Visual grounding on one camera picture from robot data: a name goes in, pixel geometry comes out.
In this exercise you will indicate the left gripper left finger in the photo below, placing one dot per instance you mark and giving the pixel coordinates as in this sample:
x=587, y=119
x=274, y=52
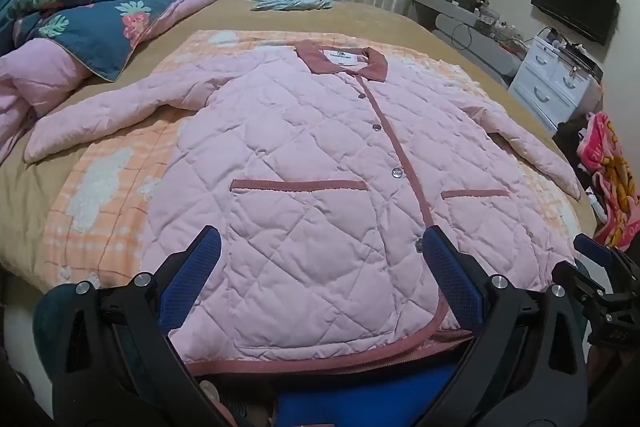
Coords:
x=115, y=365

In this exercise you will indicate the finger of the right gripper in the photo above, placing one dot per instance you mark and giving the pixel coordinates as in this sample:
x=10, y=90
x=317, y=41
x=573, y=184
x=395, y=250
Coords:
x=597, y=253

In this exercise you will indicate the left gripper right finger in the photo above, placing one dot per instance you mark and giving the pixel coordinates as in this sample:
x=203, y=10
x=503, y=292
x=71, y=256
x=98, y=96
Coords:
x=524, y=366

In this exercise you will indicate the pink quilted jacket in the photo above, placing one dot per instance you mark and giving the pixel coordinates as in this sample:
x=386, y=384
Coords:
x=321, y=168

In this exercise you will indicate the pink yellow cartoon towel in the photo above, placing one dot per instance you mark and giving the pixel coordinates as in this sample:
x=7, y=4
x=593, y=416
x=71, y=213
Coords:
x=601, y=154

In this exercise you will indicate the blue trousers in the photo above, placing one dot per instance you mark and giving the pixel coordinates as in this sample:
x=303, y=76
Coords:
x=396, y=402

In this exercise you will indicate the orange checked cloud blanket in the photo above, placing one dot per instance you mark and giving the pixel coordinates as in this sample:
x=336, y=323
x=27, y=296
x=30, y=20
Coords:
x=93, y=230

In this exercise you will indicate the white drawer cabinet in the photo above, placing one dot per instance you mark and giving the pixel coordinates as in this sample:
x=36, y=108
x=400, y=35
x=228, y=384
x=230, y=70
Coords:
x=553, y=83

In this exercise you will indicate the tan bed sheet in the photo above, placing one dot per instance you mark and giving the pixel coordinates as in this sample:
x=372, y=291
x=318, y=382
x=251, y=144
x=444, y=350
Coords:
x=29, y=191

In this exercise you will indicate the grey dressing table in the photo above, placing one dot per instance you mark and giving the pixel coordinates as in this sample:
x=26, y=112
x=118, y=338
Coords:
x=456, y=27

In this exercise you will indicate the blue floral pink quilt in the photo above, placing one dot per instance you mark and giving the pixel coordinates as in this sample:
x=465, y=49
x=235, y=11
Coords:
x=49, y=47

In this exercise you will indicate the light blue garment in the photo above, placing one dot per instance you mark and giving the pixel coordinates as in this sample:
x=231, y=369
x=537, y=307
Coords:
x=291, y=5

